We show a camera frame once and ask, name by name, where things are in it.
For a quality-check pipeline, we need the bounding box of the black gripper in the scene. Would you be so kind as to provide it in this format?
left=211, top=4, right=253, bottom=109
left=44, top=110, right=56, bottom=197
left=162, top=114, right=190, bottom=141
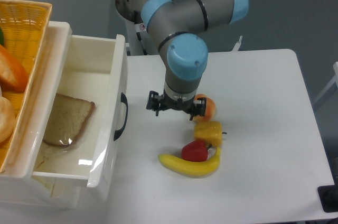
left=146, top=89, right=207, bottom=120

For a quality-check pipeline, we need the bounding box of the white drawer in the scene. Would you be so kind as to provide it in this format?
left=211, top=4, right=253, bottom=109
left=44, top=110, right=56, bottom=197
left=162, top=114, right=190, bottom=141
left=33, top=35, right=128, bottom=189
left=31, top=176, right=111, bottom=209

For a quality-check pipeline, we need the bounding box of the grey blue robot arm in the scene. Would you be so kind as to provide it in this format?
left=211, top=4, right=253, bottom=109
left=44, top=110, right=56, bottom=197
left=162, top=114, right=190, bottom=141
left=121, top=0, right=249, bottom=117

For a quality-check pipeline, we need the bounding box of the white drawer cabinet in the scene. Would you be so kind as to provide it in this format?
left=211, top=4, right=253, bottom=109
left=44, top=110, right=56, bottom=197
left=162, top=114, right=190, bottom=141
left=0, top=21, right=111, bottom=211

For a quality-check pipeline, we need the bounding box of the orange knotted bread roll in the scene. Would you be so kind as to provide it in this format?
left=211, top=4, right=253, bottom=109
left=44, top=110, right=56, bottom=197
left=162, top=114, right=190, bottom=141
left=193, top=94, right=217, bottom=123

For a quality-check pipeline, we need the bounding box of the yellow corn cob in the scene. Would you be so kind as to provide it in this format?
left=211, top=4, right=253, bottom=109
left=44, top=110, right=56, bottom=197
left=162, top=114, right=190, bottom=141
left=194, top=121, right=226, bottom=147

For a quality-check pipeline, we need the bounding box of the red bell pepper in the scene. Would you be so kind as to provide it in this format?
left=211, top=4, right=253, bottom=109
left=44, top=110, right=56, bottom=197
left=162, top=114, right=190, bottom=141
left=181, top=140, right=212, bottom=162

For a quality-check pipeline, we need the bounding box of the yellow banana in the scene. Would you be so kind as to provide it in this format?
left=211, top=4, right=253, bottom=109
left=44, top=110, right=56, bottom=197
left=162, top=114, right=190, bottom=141
left=158, top=147, right=221, bottom=178

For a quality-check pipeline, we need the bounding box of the brown bread slice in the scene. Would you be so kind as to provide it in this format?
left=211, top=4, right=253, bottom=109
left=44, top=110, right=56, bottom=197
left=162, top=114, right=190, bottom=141
left=43, top=94, right=96, bottom=148

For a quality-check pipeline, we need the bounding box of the orange bread loaf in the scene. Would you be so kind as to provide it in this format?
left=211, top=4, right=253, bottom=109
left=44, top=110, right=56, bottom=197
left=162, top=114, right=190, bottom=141
left=1, top=46, right=29, bottom=93

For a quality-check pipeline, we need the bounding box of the round pale bun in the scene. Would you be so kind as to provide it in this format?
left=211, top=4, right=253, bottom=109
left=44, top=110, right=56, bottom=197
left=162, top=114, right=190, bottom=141
left=0, top=97, right=16, bottom=143

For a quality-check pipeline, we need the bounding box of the yellow woven basket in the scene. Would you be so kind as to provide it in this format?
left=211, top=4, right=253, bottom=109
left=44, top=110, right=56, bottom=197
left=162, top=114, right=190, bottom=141
left=1, top=0, right=52, bottom=173

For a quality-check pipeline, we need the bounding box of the black device at edge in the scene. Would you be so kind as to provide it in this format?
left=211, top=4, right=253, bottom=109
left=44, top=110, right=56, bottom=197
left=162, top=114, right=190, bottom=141
left=317, top=185, right=337, bottom=213

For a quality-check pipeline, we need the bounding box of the green item in basket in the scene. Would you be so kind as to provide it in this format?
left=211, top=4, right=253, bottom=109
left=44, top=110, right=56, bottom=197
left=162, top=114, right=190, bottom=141
left=0, top=28, right=5, bottom=46

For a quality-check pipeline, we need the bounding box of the black top drawer handle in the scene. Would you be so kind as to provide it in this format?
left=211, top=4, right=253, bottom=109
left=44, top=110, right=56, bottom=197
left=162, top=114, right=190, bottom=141
left=114, top=92, right=129, bottom=141

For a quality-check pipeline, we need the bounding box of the white bracket behind table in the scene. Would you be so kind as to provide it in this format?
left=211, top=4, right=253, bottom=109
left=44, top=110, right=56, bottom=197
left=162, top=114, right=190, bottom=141
left=232, top=35, right=243, bottom=52

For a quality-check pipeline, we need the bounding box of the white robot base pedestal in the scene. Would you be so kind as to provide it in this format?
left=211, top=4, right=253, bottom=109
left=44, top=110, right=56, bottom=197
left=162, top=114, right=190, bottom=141
left=115, top=0, right=158, bottom=55

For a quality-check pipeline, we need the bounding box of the white frame at right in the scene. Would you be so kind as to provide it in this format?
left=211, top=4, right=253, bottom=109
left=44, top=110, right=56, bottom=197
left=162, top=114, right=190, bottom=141
left=312, top=62, right=337, bottom=112

